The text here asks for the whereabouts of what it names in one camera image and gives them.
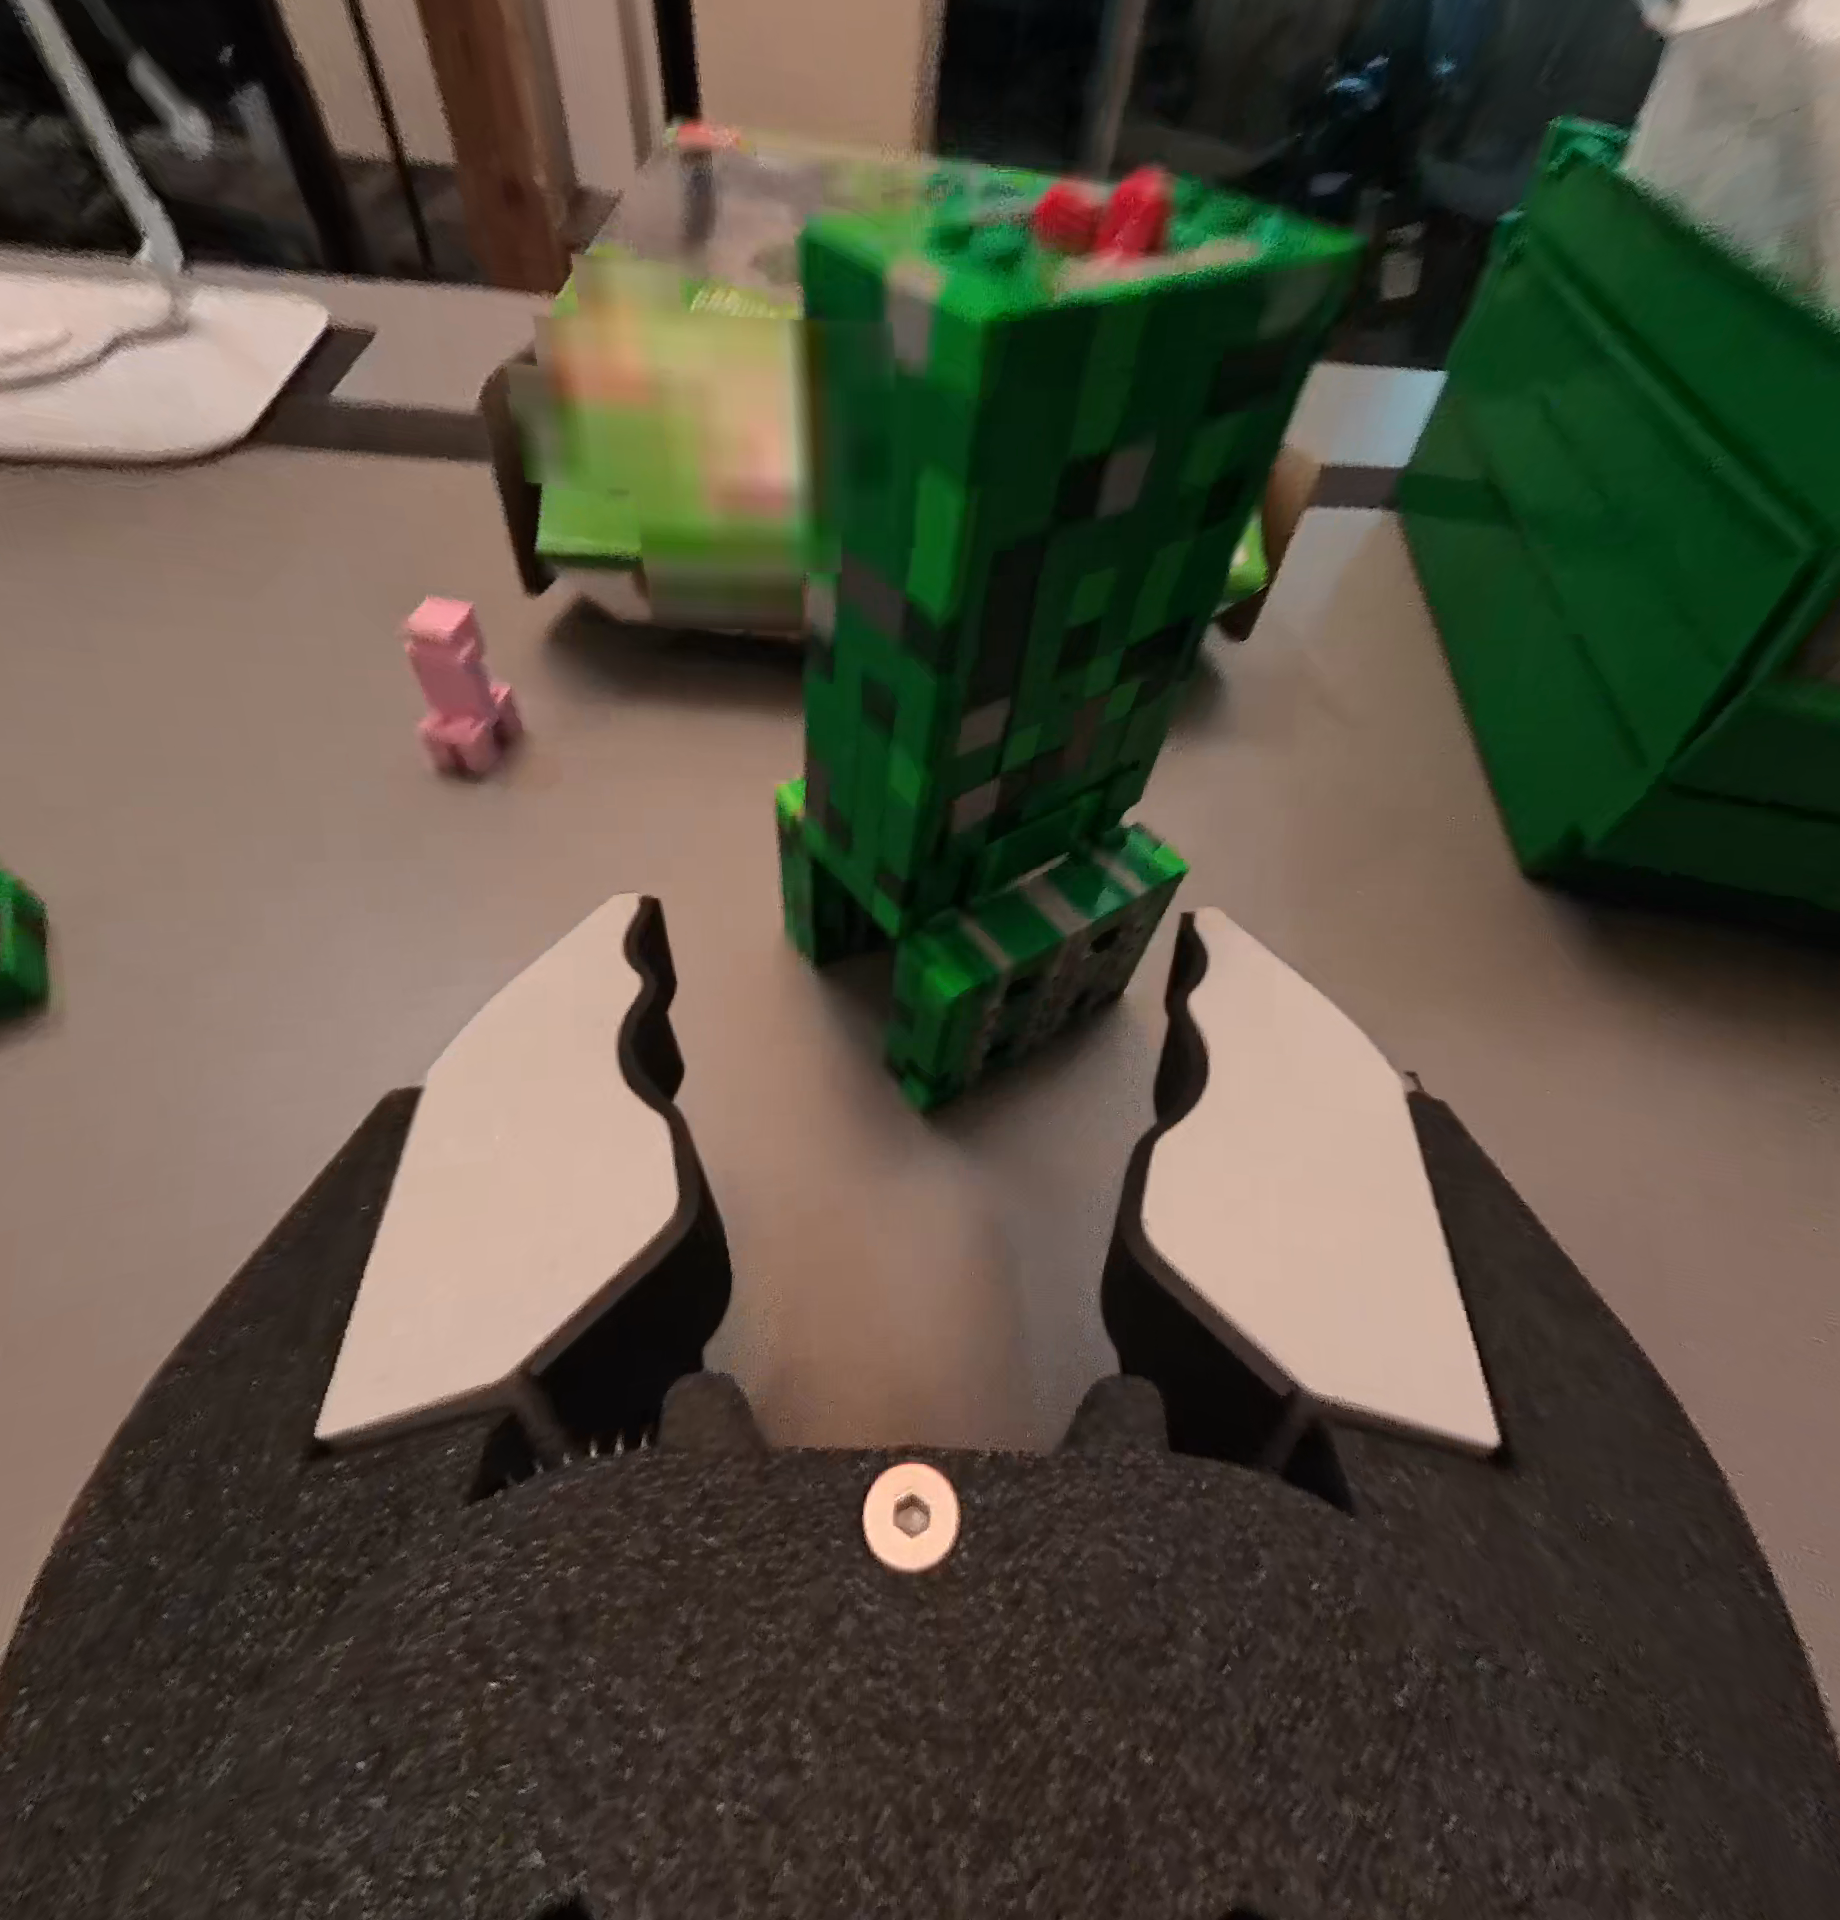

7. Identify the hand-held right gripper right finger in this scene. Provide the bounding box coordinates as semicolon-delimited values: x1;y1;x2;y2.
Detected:
1103;906;1505;1478

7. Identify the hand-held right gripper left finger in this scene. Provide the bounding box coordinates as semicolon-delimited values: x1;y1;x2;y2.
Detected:
315;893;735;1478

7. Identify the large green lego figure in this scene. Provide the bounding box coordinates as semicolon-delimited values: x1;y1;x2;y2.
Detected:
774;159;1366;1117

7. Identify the pink lego pig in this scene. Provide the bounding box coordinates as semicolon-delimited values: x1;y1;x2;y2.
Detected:
399;596;528;779

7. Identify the green lego box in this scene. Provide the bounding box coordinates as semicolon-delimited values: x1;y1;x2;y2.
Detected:
482;120;1320;649

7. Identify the green plastic crate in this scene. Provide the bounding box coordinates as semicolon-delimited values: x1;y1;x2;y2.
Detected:
1397;114;1840;923

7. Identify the white book stand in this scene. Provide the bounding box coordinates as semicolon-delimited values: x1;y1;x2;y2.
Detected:
0;0;336;466

